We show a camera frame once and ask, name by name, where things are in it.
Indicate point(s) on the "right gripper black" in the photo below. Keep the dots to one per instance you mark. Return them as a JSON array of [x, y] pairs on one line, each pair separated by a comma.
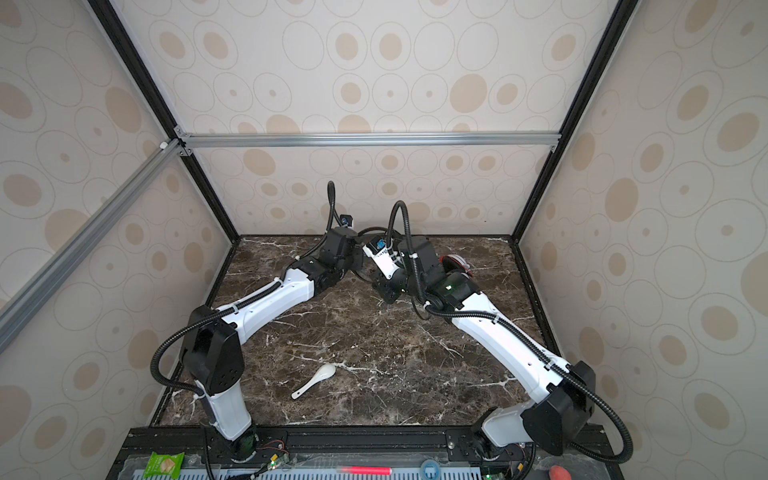
[[381, 283]]

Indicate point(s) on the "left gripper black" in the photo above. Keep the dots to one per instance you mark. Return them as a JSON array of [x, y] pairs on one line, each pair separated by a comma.
[[357, 255]]

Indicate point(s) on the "black blue headphones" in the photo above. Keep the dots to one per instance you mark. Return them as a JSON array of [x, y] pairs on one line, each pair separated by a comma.
[[369, 271]]

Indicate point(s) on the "white headphones with red cable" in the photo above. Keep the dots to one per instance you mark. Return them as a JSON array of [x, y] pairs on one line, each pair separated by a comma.
[[457, 261]]

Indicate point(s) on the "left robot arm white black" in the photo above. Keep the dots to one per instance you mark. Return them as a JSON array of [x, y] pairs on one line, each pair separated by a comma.
[[212, 351]]

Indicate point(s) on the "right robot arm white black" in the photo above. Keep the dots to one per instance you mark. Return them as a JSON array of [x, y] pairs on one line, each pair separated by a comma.
[[562, 396]]

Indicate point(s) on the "white ceramic spoon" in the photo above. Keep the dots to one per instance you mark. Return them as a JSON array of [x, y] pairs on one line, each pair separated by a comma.
[[323, 373]]

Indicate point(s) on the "blue tape roll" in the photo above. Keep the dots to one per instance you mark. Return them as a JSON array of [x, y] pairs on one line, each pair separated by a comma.
[[430, 470]]

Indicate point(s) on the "pink pen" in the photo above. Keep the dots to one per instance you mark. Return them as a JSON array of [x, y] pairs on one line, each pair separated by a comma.
[[365, 470]]

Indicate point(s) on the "red round object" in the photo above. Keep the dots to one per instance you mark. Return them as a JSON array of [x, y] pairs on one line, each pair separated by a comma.
[[559, 473]]

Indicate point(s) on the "green snack packet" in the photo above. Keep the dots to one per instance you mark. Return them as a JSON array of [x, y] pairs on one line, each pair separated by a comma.
[[164, 465]]

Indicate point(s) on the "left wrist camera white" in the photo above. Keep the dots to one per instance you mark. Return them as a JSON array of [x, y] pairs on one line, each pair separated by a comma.
[[347, 219]]

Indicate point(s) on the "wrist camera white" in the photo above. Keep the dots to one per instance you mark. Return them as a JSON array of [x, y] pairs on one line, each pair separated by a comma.
[[347, 219], [377, 249]]

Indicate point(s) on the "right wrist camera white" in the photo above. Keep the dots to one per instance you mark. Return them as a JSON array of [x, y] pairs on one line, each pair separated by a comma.
[[377, 249]]

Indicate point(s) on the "horizontal aluminium rail back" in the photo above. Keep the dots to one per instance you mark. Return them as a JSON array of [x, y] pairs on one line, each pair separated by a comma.
[[378, 139]]

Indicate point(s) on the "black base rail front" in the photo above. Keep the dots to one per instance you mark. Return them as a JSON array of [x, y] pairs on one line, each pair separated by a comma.
[[302, 452]]

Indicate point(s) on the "aluminium rail left wall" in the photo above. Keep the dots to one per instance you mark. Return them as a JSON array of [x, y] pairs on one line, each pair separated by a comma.
[[21, 309]]

